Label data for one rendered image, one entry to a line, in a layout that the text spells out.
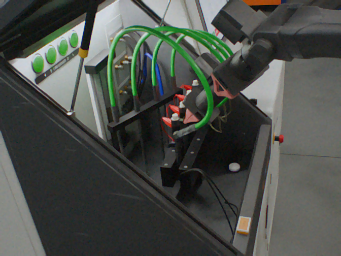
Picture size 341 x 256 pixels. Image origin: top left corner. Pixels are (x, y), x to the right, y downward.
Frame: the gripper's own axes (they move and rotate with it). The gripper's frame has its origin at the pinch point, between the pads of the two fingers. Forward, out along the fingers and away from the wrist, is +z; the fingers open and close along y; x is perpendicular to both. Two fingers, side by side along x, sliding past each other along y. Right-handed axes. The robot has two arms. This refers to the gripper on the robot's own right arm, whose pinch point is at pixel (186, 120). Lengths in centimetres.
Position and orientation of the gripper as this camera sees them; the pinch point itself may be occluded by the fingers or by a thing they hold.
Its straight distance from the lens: 118.5
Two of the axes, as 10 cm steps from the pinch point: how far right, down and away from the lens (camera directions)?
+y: -7.0, -7.1, 0.1
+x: -5.1, 5.0, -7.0
